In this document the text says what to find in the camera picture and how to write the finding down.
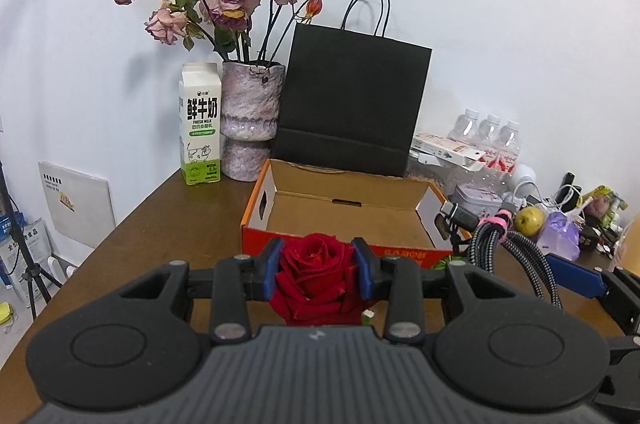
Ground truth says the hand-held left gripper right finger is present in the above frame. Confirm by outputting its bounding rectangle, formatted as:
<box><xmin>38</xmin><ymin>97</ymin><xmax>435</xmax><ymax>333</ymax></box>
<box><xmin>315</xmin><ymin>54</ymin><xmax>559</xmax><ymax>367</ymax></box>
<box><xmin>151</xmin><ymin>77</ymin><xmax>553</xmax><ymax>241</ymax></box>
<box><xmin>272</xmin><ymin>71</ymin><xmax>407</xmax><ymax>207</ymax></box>
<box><xmin>350</xmin><ymin>237</ymin><xmax>506</xmax><ymax>345</ymax></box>

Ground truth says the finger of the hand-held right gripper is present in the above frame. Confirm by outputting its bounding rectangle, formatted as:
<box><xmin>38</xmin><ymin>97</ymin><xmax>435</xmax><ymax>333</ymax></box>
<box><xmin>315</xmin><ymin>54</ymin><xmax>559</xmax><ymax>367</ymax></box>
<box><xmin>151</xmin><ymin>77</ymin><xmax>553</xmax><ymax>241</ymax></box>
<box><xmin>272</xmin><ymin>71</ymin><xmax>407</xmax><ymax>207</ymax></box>
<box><xmin>545</xmin><ymin>253</ymin><xmax>640</xmax><ymax>337</ymax></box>
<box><xmin>590</xmin><ymin>336</ymin><xmax>640</xmax><ymax>424</ymax></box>

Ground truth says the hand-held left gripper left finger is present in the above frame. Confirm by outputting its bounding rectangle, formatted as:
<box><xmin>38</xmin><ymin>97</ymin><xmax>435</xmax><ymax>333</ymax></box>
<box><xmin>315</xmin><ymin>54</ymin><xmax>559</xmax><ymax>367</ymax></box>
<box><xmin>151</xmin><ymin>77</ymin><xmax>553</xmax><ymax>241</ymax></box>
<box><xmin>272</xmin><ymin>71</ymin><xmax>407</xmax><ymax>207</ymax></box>
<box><xmin>117</xmin><ymin>237</ymin><xmax>286</xmax><ymax>344</ymax></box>

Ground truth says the red rose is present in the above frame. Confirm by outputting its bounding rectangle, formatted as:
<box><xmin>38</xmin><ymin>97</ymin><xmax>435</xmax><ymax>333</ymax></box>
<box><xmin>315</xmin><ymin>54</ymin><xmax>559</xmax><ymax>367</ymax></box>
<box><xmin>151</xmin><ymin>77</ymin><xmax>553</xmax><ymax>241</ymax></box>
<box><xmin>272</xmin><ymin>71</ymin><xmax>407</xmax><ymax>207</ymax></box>
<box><xmin>270</xmin><ymin>231</ymin><xmax>373</xmax><ymax>327</ymax></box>

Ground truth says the orange cardboard box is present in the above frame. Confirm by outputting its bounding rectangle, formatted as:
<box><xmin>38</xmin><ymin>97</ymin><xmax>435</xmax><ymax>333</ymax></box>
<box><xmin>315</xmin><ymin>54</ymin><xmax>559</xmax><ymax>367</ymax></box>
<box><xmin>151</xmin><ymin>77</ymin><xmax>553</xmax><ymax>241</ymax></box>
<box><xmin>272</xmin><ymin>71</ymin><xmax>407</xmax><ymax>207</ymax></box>
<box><xmin>240</xmin><ymin>157</ymin><xmax>456</xmax><ymax>272</ymax></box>

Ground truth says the braided cable bundle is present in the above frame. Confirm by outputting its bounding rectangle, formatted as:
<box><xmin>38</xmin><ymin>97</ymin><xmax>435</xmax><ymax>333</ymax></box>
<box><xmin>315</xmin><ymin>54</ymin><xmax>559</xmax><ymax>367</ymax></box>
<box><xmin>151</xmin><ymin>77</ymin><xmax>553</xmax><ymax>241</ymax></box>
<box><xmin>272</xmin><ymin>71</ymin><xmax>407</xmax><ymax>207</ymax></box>
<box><xmin>432</xmin><ymin>199</ymin><xmax>566</xmax><ymax>310</ymax></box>

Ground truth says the small black box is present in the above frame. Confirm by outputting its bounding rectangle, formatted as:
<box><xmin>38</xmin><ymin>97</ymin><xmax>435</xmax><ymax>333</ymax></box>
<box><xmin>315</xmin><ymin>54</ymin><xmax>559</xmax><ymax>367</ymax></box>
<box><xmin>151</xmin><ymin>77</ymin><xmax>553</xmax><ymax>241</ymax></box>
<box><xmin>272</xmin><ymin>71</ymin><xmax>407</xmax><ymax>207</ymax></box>
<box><xmin>577</xmin><ymin>227</ymin><xmax>608</xmax><ymax>252</ymax></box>

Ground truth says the purple tissue pack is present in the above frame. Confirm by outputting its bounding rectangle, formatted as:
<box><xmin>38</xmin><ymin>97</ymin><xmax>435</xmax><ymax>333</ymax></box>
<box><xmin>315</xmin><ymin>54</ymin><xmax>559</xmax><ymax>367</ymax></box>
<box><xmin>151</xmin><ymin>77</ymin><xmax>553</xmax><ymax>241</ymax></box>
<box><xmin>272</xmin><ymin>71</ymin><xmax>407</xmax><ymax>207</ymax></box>
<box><xmin>542</xmin><ymin>210</ymin><xmax>581</xmax><ymax>261</ymax></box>

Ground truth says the green apple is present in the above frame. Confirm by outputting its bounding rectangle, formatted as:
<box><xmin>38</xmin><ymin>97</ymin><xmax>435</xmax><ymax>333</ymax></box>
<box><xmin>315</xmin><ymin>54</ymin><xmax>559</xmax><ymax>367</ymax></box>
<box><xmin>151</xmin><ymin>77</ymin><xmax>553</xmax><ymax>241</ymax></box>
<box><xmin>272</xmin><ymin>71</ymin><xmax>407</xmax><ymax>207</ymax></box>
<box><xmin>515</xmin><ymin>207</ymin><xmax>546</xmax><ymax>236</ymax></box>

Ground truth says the green snack bag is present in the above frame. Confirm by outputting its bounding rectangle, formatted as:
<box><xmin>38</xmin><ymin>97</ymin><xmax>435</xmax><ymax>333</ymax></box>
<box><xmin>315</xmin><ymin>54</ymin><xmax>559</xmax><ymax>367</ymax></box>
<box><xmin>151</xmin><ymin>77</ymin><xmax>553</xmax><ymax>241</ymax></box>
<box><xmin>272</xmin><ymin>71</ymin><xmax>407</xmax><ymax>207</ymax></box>
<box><xmin>580</xmin><ymin>187</ymin><xmax>628</xmax><ymax>225</ymax></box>

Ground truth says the small white desk fan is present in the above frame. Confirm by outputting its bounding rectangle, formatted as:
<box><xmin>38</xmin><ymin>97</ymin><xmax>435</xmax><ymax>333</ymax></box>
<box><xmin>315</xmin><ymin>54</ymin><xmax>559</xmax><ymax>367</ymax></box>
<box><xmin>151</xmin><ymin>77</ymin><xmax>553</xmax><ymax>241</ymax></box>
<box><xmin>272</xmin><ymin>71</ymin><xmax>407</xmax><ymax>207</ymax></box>
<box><xmin>510</xmin><ymin>163</ymin><xmax>537</xmax><ymax>200</ymax></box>

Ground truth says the clear plastic food container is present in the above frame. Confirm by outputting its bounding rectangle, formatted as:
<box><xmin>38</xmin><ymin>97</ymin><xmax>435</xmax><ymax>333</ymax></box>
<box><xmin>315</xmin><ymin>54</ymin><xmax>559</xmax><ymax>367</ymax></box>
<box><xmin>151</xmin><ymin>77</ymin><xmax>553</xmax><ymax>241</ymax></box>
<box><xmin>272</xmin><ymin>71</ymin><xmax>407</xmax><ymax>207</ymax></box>
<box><xmin>406</xmin><ymin>150</ymin><xmax>468</xmax><ymax>200</ymax></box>

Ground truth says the printed tin box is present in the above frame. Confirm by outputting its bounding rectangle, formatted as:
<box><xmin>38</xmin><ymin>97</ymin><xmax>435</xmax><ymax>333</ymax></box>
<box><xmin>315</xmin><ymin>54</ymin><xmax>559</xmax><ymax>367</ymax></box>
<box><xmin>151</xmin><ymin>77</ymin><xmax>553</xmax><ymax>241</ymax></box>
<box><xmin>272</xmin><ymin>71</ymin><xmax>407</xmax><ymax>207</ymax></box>
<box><xmin>450</xmin><ymin>184</ymin><xmax>503</xmax><ymax>217</ymax></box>

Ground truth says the flat white carton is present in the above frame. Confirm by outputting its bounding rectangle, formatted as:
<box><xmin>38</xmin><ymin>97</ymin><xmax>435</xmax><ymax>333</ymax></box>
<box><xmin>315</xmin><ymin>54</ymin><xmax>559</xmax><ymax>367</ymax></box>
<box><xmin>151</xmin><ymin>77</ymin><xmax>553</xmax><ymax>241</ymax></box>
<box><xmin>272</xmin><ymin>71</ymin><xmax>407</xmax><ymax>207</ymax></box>
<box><xmin>411</xmin><ymin>131</ymin><xmax>488</xmax><ymax>168</ymax></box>

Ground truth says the white green milk carton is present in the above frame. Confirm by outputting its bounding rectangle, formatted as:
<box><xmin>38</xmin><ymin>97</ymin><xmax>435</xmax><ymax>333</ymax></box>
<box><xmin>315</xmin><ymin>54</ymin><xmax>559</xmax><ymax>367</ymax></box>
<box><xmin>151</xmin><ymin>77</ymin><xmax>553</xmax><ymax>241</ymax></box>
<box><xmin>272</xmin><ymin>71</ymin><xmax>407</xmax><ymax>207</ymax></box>
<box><xmin>178</xmin><ymin>62</ymin><xmax>222</xmax><ymax>186</ymax></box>

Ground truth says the purple mottled vase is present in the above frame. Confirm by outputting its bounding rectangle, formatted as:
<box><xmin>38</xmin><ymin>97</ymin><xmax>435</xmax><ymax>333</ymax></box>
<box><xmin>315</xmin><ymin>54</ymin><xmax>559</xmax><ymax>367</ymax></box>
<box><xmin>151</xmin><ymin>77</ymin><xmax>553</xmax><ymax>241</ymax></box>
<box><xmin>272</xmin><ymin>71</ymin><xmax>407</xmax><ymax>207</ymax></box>
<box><xmin>220</xmin><ymin>60</ymin><xmax>286</xmax><ymax>181</ymax></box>

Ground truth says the black paper bag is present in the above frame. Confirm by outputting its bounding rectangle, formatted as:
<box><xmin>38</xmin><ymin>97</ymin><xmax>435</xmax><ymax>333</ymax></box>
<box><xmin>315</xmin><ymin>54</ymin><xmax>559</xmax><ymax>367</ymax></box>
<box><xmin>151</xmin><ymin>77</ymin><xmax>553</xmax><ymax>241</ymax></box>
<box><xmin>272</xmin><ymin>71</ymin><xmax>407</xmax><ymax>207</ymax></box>
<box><xmin>270</xmin><ymin>0</ymin><xmax>433</xmax><ymax>179</ymax></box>

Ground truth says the blue white plastic bag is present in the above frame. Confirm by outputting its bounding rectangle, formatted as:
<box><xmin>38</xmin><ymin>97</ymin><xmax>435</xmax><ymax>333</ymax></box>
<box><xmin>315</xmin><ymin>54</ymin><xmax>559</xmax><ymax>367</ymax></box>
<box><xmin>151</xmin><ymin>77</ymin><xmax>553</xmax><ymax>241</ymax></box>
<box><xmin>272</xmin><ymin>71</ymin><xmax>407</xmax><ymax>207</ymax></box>
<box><xmin>0</xmin><ymin>214</ymin><xmax>53</xmax><ymax>305</ymax></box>

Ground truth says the black tripod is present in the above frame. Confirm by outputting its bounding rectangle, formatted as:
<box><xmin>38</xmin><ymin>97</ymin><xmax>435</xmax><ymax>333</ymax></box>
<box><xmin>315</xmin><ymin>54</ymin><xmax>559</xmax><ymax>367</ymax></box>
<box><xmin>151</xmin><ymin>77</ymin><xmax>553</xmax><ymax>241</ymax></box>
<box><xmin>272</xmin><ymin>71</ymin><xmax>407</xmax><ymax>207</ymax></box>
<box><xmin>0</xmin><ymin>159</ymin><xmax>63</xmax><ymax>320</ymax></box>

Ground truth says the small yellow object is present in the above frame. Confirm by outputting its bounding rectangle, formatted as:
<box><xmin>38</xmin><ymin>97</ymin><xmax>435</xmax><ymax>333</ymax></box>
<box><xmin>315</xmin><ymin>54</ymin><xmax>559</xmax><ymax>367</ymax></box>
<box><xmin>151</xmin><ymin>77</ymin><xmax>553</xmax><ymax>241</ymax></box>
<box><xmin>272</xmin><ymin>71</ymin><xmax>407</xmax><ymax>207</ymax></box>
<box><xmin>0</xmin><ymin>301</ymin><xmax>16</xmax><ymax>335</ymax></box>

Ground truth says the white cable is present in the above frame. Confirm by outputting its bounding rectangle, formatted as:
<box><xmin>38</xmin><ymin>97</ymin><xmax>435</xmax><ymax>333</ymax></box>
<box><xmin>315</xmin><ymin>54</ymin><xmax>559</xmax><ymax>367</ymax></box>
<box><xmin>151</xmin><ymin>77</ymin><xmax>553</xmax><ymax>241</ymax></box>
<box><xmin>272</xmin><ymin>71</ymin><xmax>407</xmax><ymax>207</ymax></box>
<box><xmin>520</xmin><ymin>181</ymin><xmax>586</xmax><ymax>216</ymax></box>

